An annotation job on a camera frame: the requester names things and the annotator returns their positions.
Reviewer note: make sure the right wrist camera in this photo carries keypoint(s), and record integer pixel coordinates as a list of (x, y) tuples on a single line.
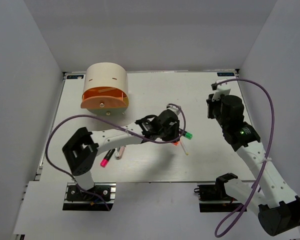
[(220, 89)]

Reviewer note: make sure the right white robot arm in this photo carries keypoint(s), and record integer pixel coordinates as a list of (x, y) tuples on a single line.
[(278, 206)]

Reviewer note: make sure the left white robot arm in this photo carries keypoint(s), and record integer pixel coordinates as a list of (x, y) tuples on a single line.
[(84, 146)]

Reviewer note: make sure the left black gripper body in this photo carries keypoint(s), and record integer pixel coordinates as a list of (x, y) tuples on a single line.
[(169, 134)]

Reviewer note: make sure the orange container drawer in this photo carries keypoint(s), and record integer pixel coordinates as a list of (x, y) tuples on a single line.
[(105, 103)]

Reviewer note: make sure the right blue table label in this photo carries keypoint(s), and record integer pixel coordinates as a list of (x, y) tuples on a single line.
[(225, 74)]

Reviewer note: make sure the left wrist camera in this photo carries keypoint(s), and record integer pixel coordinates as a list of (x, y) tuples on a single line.
[(174, 108)]

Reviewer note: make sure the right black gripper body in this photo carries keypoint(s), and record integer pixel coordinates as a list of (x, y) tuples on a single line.
[(214, 107)]

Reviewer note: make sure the cream cylindrical drawer container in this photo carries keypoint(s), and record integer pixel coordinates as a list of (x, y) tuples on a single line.
[(106, 74)]

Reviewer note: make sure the green cap black highlighter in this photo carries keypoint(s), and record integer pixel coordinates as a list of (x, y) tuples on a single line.
[(186, 134)]

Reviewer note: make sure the pink cap black highlighter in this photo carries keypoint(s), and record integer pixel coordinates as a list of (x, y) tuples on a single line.
[(107, 157)]

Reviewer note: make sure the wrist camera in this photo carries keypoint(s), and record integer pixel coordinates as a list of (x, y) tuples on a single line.
[(174, 108), (220, 89)]

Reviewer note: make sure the left blue table label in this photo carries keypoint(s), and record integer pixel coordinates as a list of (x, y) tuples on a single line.
[(76, 76)]

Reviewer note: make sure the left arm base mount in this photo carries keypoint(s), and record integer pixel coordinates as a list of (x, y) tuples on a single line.
[(77, 200)]

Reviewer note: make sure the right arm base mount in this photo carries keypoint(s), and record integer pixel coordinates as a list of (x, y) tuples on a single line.
[(213, 198)]

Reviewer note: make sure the white acrylic marker yellow cap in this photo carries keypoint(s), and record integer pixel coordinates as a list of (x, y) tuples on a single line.
[(184, 148)]

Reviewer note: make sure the blue table label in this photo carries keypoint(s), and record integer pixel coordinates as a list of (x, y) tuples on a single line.
[(76, 76), (225, 74)]

